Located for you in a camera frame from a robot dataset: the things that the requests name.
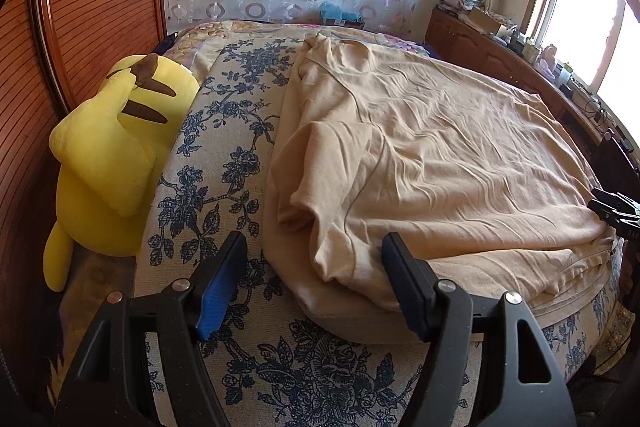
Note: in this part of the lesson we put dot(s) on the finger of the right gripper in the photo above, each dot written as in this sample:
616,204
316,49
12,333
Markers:
614,200
626,225

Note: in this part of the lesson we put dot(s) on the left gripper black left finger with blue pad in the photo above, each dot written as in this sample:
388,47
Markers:
108,382

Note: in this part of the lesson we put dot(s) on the beige t-shirt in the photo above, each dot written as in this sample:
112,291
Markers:
475,175

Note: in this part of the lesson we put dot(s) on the wooden low cabinet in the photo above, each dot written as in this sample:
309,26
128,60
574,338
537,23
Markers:
459,44

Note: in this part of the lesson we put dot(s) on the cardboard box on cabinet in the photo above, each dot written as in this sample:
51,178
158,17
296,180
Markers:
482,21

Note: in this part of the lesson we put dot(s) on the blue floral white pillow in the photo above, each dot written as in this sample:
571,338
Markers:
270,365

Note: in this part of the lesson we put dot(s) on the yellow plush toy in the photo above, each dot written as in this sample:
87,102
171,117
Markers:
112,149

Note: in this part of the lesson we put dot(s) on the blue toy at bed end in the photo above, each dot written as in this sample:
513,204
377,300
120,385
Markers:
333,15

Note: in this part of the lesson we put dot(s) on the colourful floral quilt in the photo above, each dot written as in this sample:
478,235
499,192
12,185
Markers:
198,47

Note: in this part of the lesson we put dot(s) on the wooden headboard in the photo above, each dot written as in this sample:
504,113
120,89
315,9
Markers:
54,54

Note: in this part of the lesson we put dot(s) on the window with wooden frame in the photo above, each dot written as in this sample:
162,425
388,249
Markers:
596,44

